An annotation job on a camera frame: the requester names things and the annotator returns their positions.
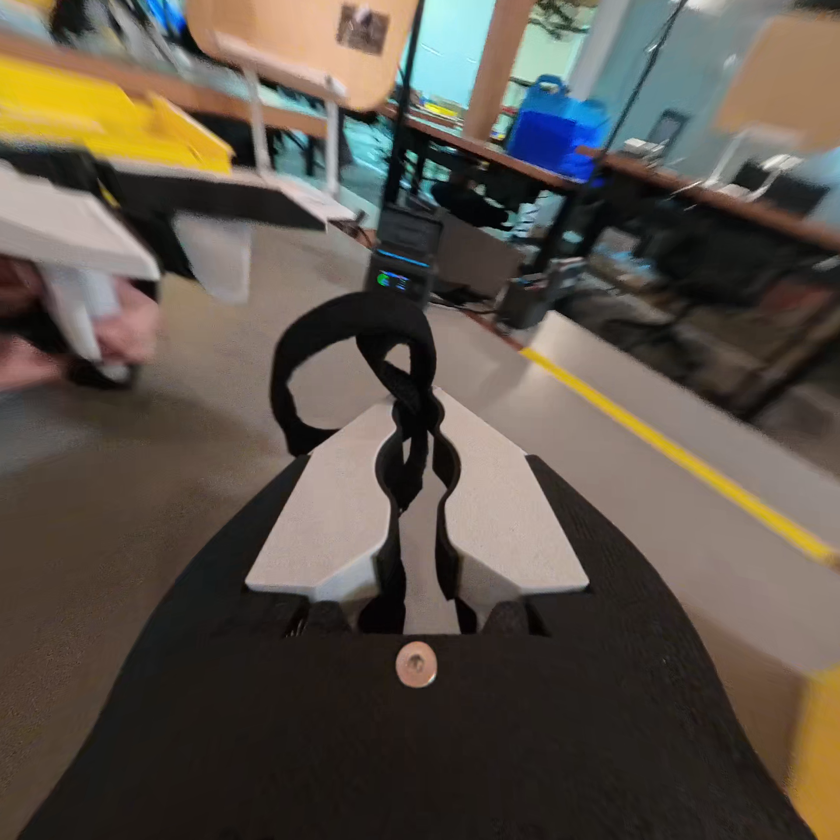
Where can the dark grey box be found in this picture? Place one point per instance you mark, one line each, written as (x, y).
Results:
(479, 259)

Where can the labelled wooden board on stand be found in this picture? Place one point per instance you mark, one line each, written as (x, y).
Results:
(295, 39)

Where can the blue plastic case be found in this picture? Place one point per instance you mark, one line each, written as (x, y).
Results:
(551, 138)

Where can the person's left hand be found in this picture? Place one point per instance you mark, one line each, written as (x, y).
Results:
(138, 328)

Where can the wooden post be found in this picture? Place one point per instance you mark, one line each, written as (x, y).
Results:
(499, 65)

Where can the plain wooden board on stand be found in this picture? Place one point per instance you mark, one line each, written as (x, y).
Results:
(787, 79)

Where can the black overhead tripod rig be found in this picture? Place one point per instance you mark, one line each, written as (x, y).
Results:
(403, 98)

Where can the yellow tape strip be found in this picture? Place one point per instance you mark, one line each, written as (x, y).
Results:
(656, 446)

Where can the yellow plastic bin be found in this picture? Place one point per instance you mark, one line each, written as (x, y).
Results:
(164, 138)
(820, 754)

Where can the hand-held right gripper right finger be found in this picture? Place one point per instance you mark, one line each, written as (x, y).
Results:
(512, 525)

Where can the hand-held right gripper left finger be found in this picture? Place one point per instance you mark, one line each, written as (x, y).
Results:
(321, 525)

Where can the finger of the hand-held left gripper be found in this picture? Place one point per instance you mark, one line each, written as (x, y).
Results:
(229, 207)
(65, 229)

